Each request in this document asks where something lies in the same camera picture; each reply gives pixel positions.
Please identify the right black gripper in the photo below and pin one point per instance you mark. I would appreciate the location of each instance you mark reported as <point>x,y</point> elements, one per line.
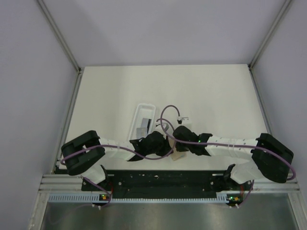
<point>179,148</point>

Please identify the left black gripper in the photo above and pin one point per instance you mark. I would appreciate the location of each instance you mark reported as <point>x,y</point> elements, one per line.
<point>166,144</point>

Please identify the clear plastic card tray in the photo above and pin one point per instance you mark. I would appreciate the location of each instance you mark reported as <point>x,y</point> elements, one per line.
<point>143,110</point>

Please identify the beige card holder wallet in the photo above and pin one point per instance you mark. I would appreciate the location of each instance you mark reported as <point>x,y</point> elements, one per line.
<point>176,155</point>

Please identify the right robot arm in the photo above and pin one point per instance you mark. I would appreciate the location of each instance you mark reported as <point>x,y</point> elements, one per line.
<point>265,156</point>

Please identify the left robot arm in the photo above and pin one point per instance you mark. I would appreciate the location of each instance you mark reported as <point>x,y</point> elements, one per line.
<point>83,155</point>

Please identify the striped card in tray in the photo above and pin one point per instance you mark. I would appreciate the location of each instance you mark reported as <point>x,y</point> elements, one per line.
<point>144,128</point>

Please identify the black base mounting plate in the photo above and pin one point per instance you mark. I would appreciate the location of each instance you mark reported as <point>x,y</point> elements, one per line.
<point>166,184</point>

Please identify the right aluminium frame post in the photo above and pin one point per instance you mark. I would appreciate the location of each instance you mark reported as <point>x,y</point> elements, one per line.
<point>286,6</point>

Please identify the aluminium frame post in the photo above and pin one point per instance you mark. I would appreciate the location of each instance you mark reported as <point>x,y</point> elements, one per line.
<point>58,35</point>
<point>286,6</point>

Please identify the left aluminium frame post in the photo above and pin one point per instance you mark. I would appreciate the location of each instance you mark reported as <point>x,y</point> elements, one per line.
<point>58,35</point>

